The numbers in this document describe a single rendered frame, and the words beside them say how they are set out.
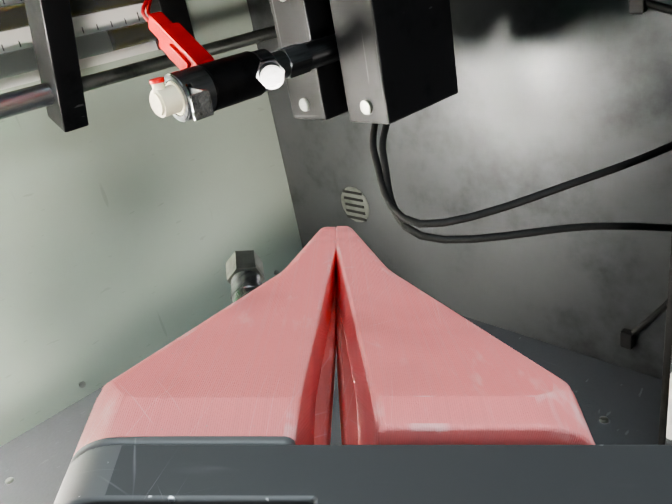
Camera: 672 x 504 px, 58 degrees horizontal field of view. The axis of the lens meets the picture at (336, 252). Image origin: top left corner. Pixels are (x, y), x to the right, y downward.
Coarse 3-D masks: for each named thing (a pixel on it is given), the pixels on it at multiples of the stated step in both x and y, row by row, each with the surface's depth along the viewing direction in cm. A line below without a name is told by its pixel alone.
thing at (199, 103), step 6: (204, 90) 33; (192, 96) 32; (198, 96) 32; (204, 96) 33; (192, 102) 32; (198, 102) 33; (204, 102) 33; (192, 108) 32; (198, 108) 33; (204, 108) 33; (192, 114) 33; (198, 114) 33; (204, 114) 33; (210, 114) 33
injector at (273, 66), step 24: (288, 48) 39; (312, 48) 40; (336, 48) 41; (192, 72) 34; (216, 72) 35; (240, 72) 36; (264, 72) 35; (288, 72) 39; (216, 96) 35; (240, 96) 36
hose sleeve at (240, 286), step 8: (240, 272) 35; (248, 272) 35; (232, 280) 35; (240, 280) 34; (248, 280) 34; (256, 280) 35; (232, 288) 34; (240, 288) 34; (248, 288) 34; (232, 296) 34; (240, 296) 33
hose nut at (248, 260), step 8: (232, 256) 36; (240, 256) 36; (248, 256) 36; (256, 256) 36; (232, 264) 36; (240, 264) 35; (248, 264) 35; (256, 264) 35; (232, 272) 35; (256, 272) 35
